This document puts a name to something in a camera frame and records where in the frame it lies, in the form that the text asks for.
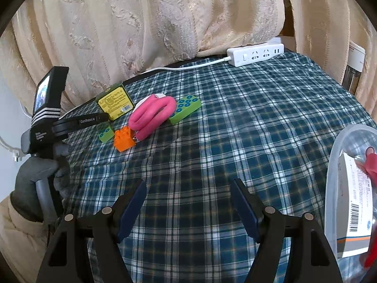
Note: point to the white power strip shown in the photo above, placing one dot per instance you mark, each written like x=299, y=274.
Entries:
x=256, y=55

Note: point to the blue and white cardboard box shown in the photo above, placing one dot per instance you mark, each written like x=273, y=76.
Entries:
x=353, y=206

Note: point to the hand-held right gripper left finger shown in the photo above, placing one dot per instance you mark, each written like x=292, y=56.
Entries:
x=132, y=209

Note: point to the person's left forearm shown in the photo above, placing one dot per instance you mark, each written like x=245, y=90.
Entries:
x=17, y=235

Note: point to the small green dotted block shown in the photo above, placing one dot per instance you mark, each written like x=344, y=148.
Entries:
x=106, y=134

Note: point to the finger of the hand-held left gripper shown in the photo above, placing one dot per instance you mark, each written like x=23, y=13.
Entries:
x=79, y=122

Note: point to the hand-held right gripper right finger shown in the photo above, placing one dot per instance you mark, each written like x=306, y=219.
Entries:
x=246, y=209

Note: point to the orange toy block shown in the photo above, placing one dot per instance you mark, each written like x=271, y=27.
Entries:
x=125, y=140

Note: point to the dark green cardboard box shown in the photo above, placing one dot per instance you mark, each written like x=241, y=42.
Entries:
x=115, y=103

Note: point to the large green dotted block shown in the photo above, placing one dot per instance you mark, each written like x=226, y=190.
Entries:
x=188, y=106

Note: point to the person's left hand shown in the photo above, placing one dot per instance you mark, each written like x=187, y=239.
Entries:
x=26, y=177

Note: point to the clear plastic container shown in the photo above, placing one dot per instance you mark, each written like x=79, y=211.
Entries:
x=338, y=147

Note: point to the cream patterned curtain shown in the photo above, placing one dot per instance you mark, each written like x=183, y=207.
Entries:
x=147, y=20

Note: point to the blue plaid tablecloth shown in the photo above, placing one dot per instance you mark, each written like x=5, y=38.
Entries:
x=235, y=138

